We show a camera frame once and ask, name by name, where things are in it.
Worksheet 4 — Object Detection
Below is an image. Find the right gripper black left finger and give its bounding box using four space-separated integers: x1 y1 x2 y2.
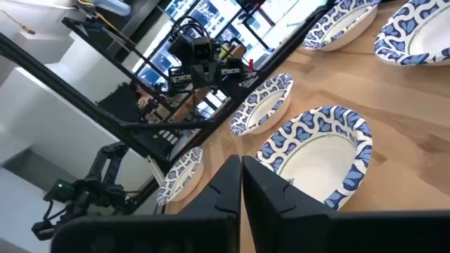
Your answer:
177 154 243 253

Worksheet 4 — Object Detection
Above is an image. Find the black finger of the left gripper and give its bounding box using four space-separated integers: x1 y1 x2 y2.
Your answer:
207 65 222 88
192 65 209 89

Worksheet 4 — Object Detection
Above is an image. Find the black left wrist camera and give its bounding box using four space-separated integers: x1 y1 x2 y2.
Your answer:
192 36 213 63

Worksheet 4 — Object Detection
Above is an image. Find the black aluminium table frame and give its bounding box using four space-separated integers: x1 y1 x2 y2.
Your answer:
0 0 335 215

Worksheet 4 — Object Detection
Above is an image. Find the thin yellow cable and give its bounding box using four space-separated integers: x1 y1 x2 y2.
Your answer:
76 0 139 47

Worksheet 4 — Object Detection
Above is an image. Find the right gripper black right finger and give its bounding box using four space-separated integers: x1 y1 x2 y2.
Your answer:
243 156 335 253

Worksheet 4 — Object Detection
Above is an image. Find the blue patterned paper bowl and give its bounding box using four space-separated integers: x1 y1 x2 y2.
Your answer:
302 0 379 52
156 146 205 207
230 72 294 137
373 0 450 67
255 105 373 212

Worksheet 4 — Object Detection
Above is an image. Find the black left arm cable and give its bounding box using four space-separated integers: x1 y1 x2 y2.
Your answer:
170 15 212 40

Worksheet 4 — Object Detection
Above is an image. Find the person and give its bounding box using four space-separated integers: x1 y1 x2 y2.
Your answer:
130 83 158 114

